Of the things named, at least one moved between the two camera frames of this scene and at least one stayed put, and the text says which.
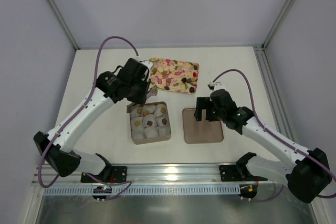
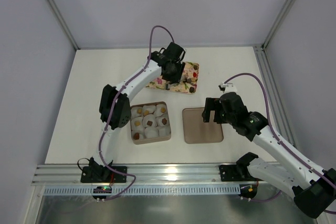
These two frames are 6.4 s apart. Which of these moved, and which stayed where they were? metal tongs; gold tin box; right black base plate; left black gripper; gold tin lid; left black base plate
Moved: metal tongs; left black gripper
Stayed: gold tin box; right black base plate; gold tin lid; left black base plate
